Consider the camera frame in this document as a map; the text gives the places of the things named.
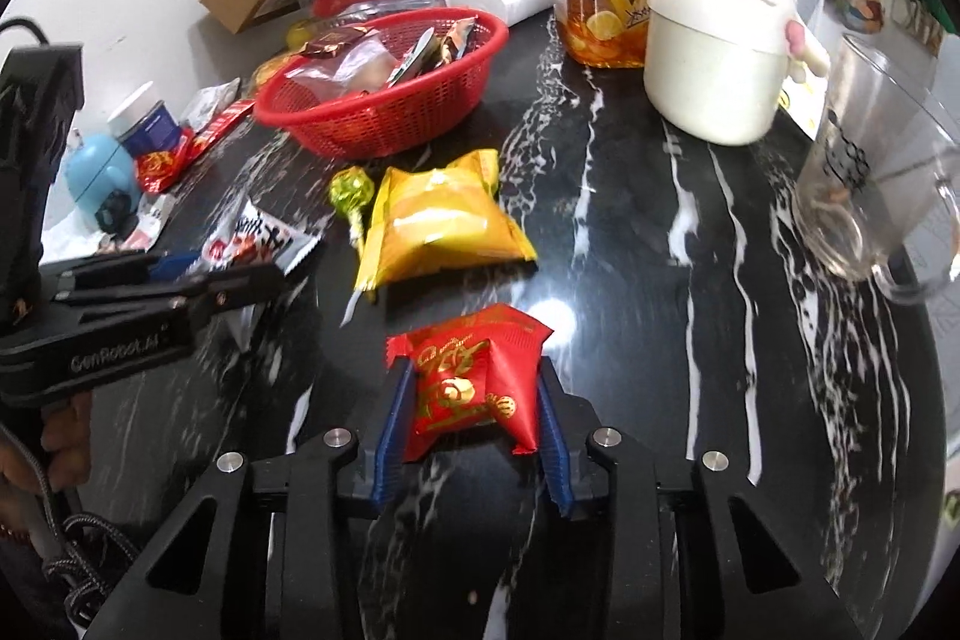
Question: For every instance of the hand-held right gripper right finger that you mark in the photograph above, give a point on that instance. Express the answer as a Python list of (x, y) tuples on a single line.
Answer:
[(559, 460)]

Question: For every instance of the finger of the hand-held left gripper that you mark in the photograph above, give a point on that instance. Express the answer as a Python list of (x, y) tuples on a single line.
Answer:
[(176, 265), (225, 291)]

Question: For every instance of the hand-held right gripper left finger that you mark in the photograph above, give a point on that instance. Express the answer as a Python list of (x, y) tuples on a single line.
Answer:
[(390, 445)]

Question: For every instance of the white snack packet red print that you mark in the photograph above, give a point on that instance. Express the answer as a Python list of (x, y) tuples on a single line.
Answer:
[(259, 239)]

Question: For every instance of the red snack packet white figure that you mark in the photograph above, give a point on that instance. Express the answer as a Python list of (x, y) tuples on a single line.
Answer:
[(465, 385)]

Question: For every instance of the red plastic basket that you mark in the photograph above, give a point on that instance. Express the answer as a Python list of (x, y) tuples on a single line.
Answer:
[(375, 123)]

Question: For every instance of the brown snack packet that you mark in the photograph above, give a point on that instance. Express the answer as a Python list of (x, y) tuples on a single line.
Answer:
[(337, 42)]

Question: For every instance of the person's left hand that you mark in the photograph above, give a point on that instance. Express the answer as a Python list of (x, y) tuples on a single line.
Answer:
[(67, 445)]

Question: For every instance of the red gold-print snack packet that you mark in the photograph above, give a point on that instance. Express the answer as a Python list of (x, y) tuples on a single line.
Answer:
[(169, 164)]

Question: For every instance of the blue robot figurine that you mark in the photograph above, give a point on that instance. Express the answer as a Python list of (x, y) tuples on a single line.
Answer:
[(97, 175)]

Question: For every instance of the white jar with blue label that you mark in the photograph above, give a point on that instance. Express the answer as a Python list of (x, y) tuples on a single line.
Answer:
[(146, 119)]

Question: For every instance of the green yellow lollipop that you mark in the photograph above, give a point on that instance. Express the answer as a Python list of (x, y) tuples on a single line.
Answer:
[(351, 190)]

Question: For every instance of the silver white wrapper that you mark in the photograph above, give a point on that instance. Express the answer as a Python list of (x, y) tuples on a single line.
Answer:
[(210, 104)]

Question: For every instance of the yellow snack bag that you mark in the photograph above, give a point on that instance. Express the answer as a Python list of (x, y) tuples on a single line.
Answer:
[(274, 70)]

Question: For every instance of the yellow snack packet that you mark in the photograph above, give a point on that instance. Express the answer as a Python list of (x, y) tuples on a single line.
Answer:
[(442, 227)]

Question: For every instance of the clear plastic packet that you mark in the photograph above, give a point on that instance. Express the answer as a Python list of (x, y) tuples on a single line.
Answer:
[(345, 70)]

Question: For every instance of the small yellow round object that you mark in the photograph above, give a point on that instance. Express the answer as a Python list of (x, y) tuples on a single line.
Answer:
[(302, 34)]

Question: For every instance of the silver dark snack packet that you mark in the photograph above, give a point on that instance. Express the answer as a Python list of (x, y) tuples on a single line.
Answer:
[(412, 59)]

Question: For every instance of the brown orange snack packets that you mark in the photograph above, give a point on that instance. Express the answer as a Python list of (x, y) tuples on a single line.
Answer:
[(457, 40)]

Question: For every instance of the glass mug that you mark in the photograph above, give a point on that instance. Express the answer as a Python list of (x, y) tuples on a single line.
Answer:
[(862, 175)]

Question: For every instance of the cream lidded pot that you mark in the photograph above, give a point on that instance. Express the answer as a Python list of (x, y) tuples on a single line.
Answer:
[(712, 63)]

